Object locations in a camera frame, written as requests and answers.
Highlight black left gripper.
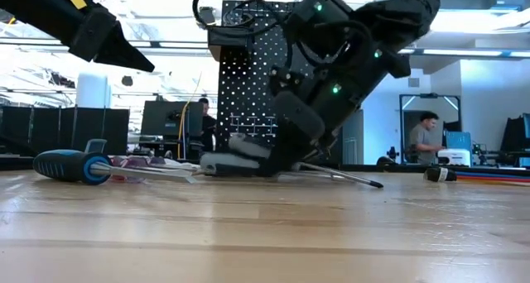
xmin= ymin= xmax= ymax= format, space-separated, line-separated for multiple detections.
xmin=16 ymin=0 xmax=156 ymax=73

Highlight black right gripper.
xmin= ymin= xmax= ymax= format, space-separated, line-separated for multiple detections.
xmin=257 ymin=74 xmax=388 ymax=179

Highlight clear red-handled screwdriver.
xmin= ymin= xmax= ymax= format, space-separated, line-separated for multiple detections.
xmin=108 ymin=155 xmax=166 ymax=184

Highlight large blue black screwdriver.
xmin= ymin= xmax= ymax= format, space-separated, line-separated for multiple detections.
xmin=31 ymin=148 xmax=199 ymax=187

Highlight white cylinder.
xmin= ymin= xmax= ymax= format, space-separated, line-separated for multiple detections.
xmin=75 ymin=71 xmax=112 ymax=109

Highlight grey door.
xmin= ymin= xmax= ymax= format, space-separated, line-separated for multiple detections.
xmin=341 ymin=108 xmax=364 ymax=165

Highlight person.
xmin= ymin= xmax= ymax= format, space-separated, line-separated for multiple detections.
xmin=408 ymin=111 xmax=446 ymax=165
xmin=197 ymin=97 xmax=217 ymax=151

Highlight black metal pegboard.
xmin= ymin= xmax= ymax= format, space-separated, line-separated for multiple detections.
xmin=215 ymin=0 xmax=345 ymax=173

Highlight black hanging fixture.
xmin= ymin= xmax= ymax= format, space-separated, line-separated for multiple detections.
xmin=198 ymin=5 xmax=216 ymax=28

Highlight small blue-grey stand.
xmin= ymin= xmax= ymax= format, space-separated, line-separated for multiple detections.
xmin=84 ymin=138 xmax=108 ymax=154

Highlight black pegboard bin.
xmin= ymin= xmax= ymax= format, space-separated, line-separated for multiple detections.
xmin=206 ymin=26 xmax=252 ymax=61

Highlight black office partition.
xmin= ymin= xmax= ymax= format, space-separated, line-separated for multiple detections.
xmin=0 ymin=104 xmax=130 ymax=156

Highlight white desktop device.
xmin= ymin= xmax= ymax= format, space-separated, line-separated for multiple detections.
xmin=437 ymin=148 xmax=472 ymax=167

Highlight blue box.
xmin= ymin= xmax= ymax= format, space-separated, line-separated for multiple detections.
xmin=445 ymin=131 xmax=472 ymax=151

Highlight dark lab equipment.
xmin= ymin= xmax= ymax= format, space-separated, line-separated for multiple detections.
xmin=471 ymin=141 xmax=502 ymax=166

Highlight chrome wire ring rack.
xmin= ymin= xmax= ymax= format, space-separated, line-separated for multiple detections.
xmin=229 ymin=113 xmax=277 ymax=137

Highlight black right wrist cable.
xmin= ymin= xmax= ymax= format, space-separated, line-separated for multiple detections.
xmin=192 ymin=0 xmax=291 ymax=38

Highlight yellow cable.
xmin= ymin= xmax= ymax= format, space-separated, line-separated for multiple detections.
xmin=176 ymin=70 xmax=204 ymax=160

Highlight black frame clamp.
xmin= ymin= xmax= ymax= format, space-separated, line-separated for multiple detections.
xmin=376 ymin=146 xmax=401 ymax=166

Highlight multicoloured cable bundle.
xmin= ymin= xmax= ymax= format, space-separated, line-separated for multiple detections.
xmin=423 ymin=165 xmax=530 ymax=187

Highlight black metal door frame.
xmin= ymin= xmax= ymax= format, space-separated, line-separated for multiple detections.
xmin=399 ymin=93 xmax=462 ymax=165

